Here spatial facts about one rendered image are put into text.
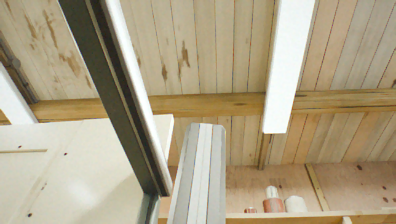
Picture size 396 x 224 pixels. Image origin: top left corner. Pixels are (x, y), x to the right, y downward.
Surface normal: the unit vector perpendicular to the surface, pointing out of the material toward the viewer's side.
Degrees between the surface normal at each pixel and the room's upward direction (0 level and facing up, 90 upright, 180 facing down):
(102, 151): 90
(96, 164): 90
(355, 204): 90
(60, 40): 180
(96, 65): 180
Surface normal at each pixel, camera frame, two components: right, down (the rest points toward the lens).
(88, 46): -0.04, 0.63
